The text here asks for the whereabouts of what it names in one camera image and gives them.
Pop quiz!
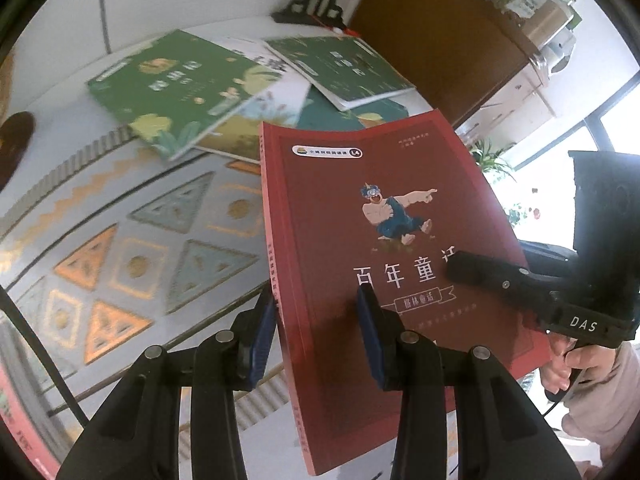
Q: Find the dark red fairy tale book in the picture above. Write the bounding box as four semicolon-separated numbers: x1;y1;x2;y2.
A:
260;110;549;476

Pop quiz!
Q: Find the white rabbit hill book two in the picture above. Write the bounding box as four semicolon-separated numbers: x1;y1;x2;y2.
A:
195;38;311;162

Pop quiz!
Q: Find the dark green book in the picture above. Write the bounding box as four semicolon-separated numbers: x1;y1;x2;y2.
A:
87;29;281;162

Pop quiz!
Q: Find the red orange illustrated book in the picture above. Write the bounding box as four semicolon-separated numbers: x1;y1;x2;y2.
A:
0;367;61;480

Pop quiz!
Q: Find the right hand pink sleeve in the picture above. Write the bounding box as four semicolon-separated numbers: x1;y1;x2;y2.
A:
540;333;639;463

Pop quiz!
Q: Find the patterned blue table runner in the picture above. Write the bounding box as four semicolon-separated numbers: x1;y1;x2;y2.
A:
0;123;461;480

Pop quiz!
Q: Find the dark wooden cabinet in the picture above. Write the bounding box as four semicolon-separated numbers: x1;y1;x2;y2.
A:
349;0;537;128

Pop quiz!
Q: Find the antique yellow desk globe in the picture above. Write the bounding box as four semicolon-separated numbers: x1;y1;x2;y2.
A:
0;52;36;191

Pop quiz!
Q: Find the black cable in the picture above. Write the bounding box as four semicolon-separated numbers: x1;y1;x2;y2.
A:
0;286;91;428

